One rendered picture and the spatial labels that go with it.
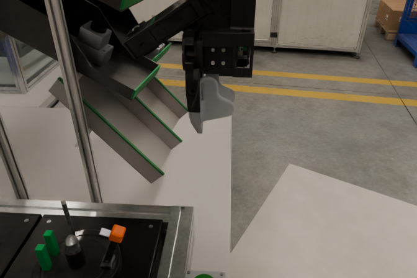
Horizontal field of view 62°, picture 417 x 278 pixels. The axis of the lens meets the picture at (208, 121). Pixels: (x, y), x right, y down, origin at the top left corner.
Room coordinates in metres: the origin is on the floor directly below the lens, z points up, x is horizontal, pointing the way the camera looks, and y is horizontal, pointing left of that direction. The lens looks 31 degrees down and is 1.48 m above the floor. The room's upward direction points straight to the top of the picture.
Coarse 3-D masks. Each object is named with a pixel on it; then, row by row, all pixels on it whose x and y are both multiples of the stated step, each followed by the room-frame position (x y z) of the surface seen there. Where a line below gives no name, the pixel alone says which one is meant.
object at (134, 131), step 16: (80, 80) 0.69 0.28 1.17; (64, 96) 0.61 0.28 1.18; (96, 96) 0.68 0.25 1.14; (112, 96) 0.71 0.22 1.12; (96, 112) 0.59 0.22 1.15; (112, 112) 0.67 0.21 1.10; (128, 112) 0.70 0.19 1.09; (144, 112) 0.70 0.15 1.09; (96, 128) 0.59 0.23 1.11; (112, 128) 0.58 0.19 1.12; (128, 128) 0.66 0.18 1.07; (144, 128) 0.69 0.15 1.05; (160, 128) 0.70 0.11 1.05; (112, 144) 0.59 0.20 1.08; (128, 144) 0.58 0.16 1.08; (144, 144) 0.65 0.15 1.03; (160, 144) 0.68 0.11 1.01; (176, 144) 0.69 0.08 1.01; (128, 160) 0.58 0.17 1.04; (144, 160) 0.57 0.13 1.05; (160, 160) 0.64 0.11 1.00; (144, 176) 0.57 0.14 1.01; (160, 176) 0.56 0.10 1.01
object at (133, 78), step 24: (0, 0) 0.62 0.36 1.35; (24, 0) 0.69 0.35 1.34; (72, 0) 0.73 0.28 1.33; (0, 24) 0.63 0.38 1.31; (24, 24) 0.61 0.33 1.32; (48, 24) 0.60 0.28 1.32; (72, 24) 0.73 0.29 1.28; (48, 48) 0.60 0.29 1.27; (72, 48) 0.59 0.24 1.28; (120, 48) 0.71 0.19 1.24; (96, 72) 0.58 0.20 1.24; (120, 72) 0.64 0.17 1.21; (144, 72) 0.68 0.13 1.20
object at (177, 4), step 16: (192, 0) 0.39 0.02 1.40; (160, 16) 0.41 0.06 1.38; (176, 16) 0.39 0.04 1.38; (192, 16) 0.39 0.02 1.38; (128, 32) 0.42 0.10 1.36; (144, 32) 0.39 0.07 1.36; (160, 32) 0.39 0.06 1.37; (176, 32) 0.39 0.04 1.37; (128, 48) 0.40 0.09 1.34; (144, 48) 0.40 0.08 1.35
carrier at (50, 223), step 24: (48, 216) 0.49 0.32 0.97; (72, 216) 0.49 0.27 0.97; (48, 240) 0.38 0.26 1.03; (72, 240) 0.37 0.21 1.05; (96, 240) 0.42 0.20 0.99; (144, 240) 0.43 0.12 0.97; (24, 264) 0.38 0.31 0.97; (48, 264) 0.36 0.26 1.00; (72, 264) 0.36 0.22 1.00; (96, 264) 0.37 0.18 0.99; (120, 264) 0.37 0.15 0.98; (144, 264) 0.38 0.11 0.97
